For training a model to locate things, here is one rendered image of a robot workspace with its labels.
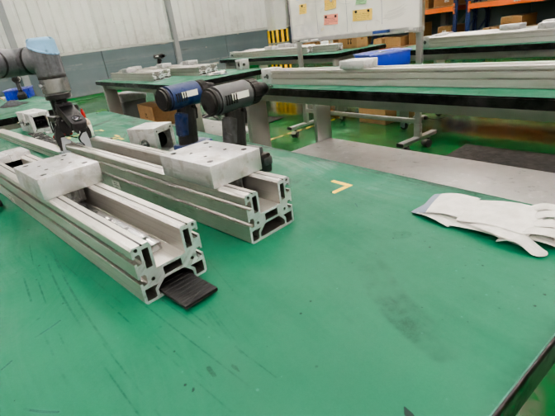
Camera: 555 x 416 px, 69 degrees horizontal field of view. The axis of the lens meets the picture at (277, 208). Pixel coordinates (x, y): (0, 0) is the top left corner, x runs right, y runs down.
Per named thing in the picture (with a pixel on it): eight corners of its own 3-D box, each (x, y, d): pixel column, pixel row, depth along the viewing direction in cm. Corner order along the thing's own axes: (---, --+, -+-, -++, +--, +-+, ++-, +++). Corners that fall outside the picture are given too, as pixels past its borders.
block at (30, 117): (25, 133, 197) (17, 114, 193) (49, 128, 204) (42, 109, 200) (29, 135, 190) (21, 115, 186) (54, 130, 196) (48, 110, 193)
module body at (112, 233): (2, 194, 107) (-11, 164, 104) (41, 182, 114) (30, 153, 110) (146, 305, 53) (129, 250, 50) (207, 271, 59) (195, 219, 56)
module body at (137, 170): (73, 172, 119) (64, 144, 116) (106, 162, 125) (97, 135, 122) (252, 244, 65) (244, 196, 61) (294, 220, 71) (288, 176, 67)
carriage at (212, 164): (167, 188, 78) (158, 154, 75) (212, 170, 84) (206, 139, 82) (217, 205, 67) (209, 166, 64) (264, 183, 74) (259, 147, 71)
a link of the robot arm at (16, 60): (-28, 50, 108) (7, 46, 106) (3, 49, 119) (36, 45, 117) (-17, 81, 111) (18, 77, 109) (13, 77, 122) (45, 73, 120)
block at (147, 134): (129, 162, 122) (120, 131, 118) (153, 151, 131) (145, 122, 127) (155, 163, 118) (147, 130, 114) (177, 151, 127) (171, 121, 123)
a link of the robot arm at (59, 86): (70, 76, 116) (40, 81, 111) (75, 92, 118) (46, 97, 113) (62, 76, 121) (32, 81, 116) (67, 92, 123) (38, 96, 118)
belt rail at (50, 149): (-4, 136, 200) (-7, 130, 198) (5, 134, 202) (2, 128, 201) (61, 161, 134) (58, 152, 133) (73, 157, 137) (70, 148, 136)
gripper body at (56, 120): (77, 130, 129) (65, 91, 124) (87, 132, 123) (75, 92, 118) (52, 135, 124) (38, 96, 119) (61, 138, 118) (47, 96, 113)
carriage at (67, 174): (25, 198, 83) (12, 167, 80) (78, 181, 90) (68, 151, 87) (49, 215, 72) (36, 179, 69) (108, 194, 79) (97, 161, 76)
